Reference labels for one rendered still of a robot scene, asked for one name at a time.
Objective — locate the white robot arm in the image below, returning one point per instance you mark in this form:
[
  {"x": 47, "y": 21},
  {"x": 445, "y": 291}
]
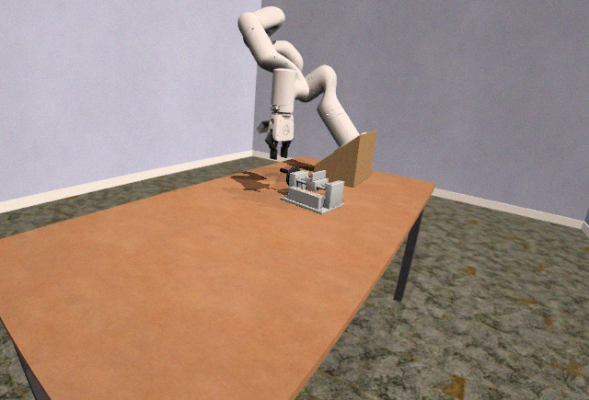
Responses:
[{"x": 288, "y": 84}]

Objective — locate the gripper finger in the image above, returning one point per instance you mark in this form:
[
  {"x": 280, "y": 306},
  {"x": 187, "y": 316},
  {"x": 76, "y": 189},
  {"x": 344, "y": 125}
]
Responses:
[
  {"x": 284, "y": 149},
  {"x": 273, "y": 145}
]

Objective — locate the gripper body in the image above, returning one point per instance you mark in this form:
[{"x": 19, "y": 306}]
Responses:
[{"x": 281, "y": 131}]

